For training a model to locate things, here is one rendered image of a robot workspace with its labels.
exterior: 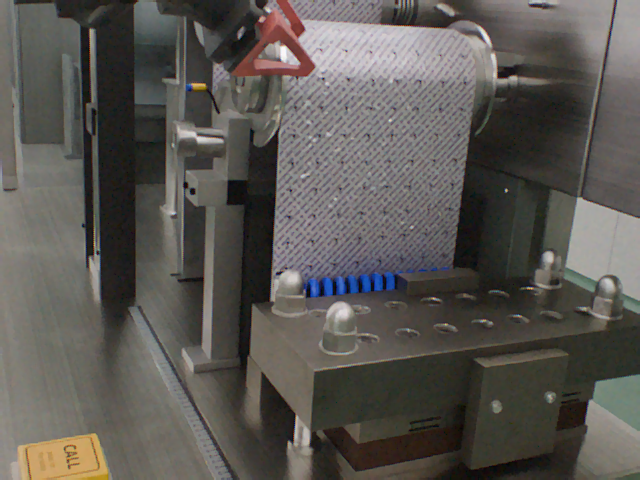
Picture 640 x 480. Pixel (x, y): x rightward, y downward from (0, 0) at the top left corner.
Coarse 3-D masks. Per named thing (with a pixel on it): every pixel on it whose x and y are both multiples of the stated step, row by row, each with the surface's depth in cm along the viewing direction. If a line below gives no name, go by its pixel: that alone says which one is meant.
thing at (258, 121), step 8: (472, 40) 90; (272, 48) 78; (472, 48) 89; (272, 56) 78; (480, 56) 89; (480, 64) 88; (480, 72) 88; (272, 80) 78; (480, 80) 88; (272, 88) 79; (480, 88) 88; (272, 96) 79; (480, 96) 89; (272, 104) 79; (264, 112) 81; (256, 120) 83; (264, 120) 81; (472, 120) 91; (256, 128) 84; (264, 128) 82
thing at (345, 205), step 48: (288, 144) 80; (336, 144) 82; (384, 144) 85; (432, 144) 87; (288, 192) 81; (336, 192) 84; (384, 192) 86; (432, 192) 89; (288, 240) 83; (336, 240) 86; (384, 240) 88; (432, 240) 91
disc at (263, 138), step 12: (264, 12) 80; (240, 36) 87; (276, 48) 77; (276, 60) 78; (276, 96) 78; (276, 108) 78; (276, 120) 79; (252, 132) 85; (264, 132) 82; (276, 132) 80; (264, 144) 82
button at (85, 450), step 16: (32, 448) 70; (48, 448) 70; (64, 448) 70; (80, 448) 71; (96, 448) 71; (32, 464) 68; (48, 464) 68; (64, 464) 68; (80, 464) 68; (96, 464) 68
